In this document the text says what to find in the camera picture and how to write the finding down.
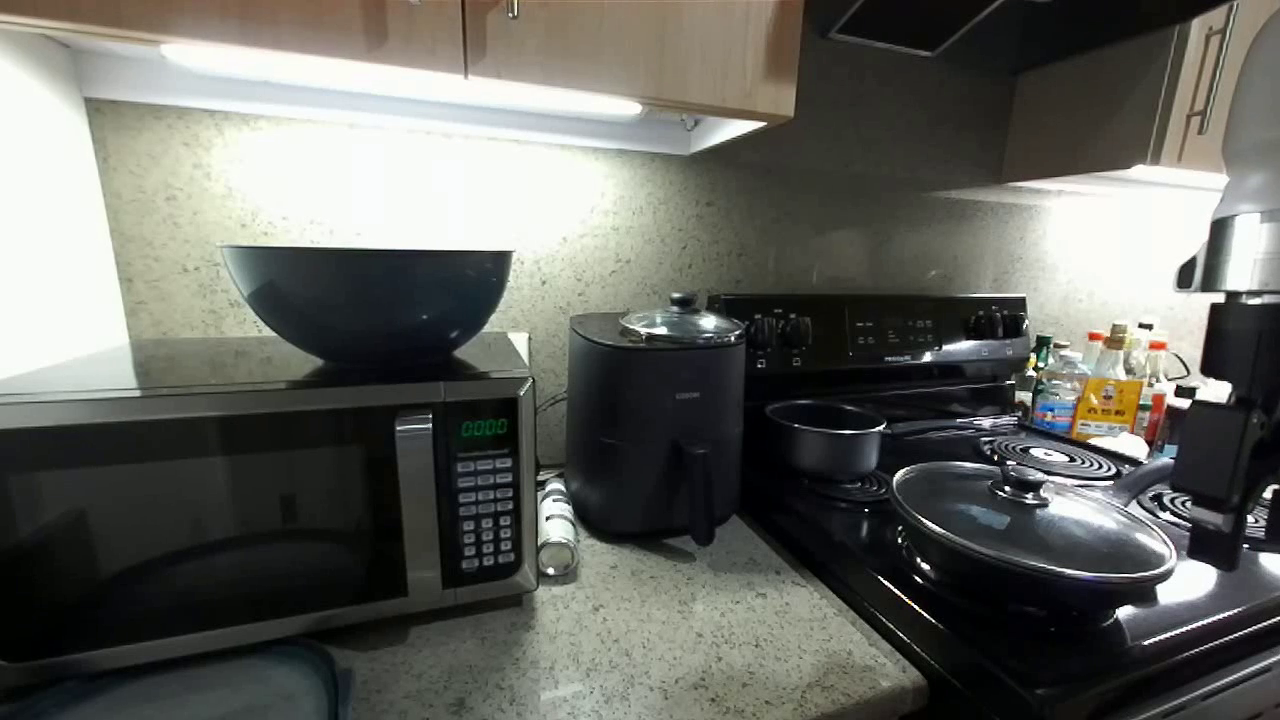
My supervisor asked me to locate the wooden wall cabinet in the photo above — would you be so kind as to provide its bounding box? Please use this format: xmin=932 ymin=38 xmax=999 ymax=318
xmin=0 ymin=0 xmax=809 ymax=129

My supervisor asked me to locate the coil burner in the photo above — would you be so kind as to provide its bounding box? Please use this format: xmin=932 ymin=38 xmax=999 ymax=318
xmin=1144 ymin=480 xmax=1200 ymax=529
xmin=979 ymin=427 xmax=1130 ymax=483

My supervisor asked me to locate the black range hood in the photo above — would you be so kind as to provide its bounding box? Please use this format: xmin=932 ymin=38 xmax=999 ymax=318
xmin=809 ymin=0 xmax=1233 ymax=78

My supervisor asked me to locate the small glass lid black knob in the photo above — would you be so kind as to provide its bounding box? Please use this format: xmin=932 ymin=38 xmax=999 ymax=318
xmin=617 ymin=287 xmax=749 ymax=348

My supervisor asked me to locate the dark blue bowl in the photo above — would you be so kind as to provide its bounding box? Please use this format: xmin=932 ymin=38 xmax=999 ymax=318
xmin=218 ymin=240 xmax=518 ymax=372

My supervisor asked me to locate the clear bottle blue label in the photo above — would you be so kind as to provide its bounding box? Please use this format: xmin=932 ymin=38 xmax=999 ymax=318
xmin=1033 ymin=338 xmax=1098 ymax=441

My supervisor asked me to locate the black frying pan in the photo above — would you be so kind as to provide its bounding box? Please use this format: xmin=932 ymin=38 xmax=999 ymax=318
xmin=890 ymin=455 xmax=1188 ymax=633

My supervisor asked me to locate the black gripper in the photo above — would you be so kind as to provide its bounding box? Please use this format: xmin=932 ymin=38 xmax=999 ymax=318
xmin=1168 ymin=292 xmax=1280 ymax=572

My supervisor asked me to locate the yellow label bottle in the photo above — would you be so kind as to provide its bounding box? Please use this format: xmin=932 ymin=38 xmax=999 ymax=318
xmin=1068 ymin=318 xmax=1147 ymax=445

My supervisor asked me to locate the large glass pan lid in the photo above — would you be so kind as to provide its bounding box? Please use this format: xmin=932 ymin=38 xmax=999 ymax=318
xmin=890 ymin=455 xmax=1185 ymax=590

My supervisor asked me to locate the grey round plate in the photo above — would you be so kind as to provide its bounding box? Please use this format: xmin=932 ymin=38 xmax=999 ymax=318
xmin=0 ymin=635 xmax=352 ymax=720

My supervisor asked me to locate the clear glass shaker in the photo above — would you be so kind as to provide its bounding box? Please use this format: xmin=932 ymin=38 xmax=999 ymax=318
xmin=531 ymin=467 xmax=584 ymax=587

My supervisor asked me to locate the dark green glass bottle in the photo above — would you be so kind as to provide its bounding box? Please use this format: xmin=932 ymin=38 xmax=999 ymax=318
xmin=1021 ymin=331 xmax=1061 ymax=409

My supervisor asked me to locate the white bottle red cap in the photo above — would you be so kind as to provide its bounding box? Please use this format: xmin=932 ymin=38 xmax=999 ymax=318
xmin=1136 ymin=336 xmax=1179 ymax=453

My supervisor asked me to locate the small black saucepan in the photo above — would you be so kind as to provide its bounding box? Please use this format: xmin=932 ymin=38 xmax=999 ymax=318
xmin=759 ymin=396 xmax=1026 ymax=483

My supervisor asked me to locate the black electric stove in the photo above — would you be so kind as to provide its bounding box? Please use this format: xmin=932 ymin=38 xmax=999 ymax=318
xmin=705 ymin=287 xmax=1280 ymax=720

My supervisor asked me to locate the wooden cabinet metal handle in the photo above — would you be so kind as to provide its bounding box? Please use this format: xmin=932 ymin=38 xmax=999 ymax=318
xmin=999 ymin=0 xmax=1240 ymax=184

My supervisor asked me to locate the stainless steel microwave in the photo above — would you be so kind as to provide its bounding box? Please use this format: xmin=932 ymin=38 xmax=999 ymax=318
xmin=0 ymin=326 xmax=539 ymax=686

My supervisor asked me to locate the black air fryer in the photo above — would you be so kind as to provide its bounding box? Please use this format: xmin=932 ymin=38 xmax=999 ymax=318
xmin=563 ymin=308 xmax=751 ymax=547

